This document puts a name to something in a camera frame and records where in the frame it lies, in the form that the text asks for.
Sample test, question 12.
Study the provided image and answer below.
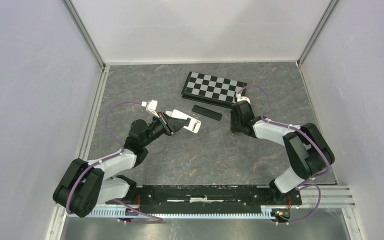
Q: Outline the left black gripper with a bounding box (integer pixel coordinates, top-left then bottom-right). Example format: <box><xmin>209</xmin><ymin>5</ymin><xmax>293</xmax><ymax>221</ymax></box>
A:
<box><xmin>141</xmin><ymin>110</ymin><xmax>188</xmax><ymax>147</ymax></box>

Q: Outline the white red remote control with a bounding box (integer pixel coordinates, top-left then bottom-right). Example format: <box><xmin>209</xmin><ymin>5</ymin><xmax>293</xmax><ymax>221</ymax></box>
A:
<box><xmin>165</xmin><ymin>109</ymin><xmax>202</xmax><ymax>134</ymax></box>

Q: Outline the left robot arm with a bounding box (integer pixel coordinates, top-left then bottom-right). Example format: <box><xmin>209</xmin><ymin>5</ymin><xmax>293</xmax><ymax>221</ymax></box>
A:
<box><xmin>52</xmin><ymin>109</ymin><xmax>202</xmax><ymax>218</ymax></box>

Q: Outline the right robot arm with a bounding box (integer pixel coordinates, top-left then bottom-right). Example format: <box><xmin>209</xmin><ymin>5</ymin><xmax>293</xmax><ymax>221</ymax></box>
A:
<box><xmin>230</xmin><ymin>100</ymin><xmax>335</xmax><ymax>204</ymax></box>

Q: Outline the black grey checkerboard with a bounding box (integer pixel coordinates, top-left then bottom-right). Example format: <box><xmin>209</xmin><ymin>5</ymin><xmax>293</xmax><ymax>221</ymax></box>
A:
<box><xmin>181</xmin><ymin>71</ymin><xmax>248</xmax><ymax>109</ymax></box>

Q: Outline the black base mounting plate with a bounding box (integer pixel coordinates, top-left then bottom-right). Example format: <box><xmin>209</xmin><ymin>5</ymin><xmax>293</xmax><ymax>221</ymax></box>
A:
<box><xmin>121</xmin><ymin>184</ymin><xmax>303</xmax><ymax>214</ymax></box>

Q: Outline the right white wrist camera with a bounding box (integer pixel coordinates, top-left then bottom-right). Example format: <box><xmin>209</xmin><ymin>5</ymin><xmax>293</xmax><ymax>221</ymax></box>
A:
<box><xmin>235</xmin><ymin>93</ymin><xmax>251</xmax><ymax>104</ymax></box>

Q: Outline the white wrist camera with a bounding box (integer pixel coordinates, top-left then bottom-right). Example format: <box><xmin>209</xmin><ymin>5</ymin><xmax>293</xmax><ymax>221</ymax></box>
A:
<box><xmin>235</xmin><ymin>93</ymin><xmax>251</xmax><ymax>104</ymax></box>
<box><xmin>141</xmin><ymin>100</ymin><xmax>159</xmax><ymax>118</ymax></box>

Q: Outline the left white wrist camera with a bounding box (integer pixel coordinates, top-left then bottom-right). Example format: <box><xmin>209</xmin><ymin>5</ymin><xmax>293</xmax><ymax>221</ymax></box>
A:
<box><xmin>141</xmin><ymin>100</ymin><xmax>159</xmax><ymax>118</ymax></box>

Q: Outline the grey slotted cable duct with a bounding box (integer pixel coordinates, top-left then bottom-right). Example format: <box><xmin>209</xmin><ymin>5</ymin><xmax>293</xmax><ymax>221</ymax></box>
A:
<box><xmin>66</xmin><ymin>206</ymin><xmax>274</xmax><ymax>219</ymax></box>

